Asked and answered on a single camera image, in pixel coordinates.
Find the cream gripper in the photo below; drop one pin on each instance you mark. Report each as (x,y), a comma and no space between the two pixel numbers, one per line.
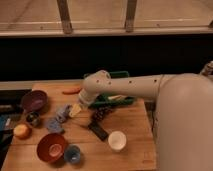
(76,108)

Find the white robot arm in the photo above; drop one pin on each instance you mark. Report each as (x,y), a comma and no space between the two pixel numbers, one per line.
(184,109)

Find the grey blue cloth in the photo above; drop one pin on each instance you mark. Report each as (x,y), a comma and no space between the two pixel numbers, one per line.
(62,113)

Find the orange carrot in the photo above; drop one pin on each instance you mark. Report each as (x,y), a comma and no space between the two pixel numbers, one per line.
(71,91)

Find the dark purple grapes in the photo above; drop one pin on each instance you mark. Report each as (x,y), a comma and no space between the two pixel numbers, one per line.
(100,113)

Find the green plastic bin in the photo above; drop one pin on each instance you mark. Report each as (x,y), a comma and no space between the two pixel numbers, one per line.
(103,101)

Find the black remote control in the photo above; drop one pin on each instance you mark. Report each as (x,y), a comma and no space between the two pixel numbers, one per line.
(98,130)

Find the wooden table board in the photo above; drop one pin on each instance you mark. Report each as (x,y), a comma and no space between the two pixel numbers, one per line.
(138,155)

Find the purple bowl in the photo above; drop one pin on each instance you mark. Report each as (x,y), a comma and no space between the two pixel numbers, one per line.
(34,100)

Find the yellow banana in bin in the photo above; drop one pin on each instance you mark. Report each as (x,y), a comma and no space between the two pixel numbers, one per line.
(117,97)

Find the small dark metal cup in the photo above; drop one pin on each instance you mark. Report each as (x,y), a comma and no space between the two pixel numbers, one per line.
(33,119)

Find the small blue cup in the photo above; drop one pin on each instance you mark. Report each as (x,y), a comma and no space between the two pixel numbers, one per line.
(72,154)

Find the red orange bowl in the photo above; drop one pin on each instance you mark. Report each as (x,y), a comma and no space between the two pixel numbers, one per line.
(51,147)

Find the white cup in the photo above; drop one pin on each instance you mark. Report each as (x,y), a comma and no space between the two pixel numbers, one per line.
(117,141)

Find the orange apple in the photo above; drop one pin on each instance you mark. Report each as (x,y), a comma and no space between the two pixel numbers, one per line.
(22,131)

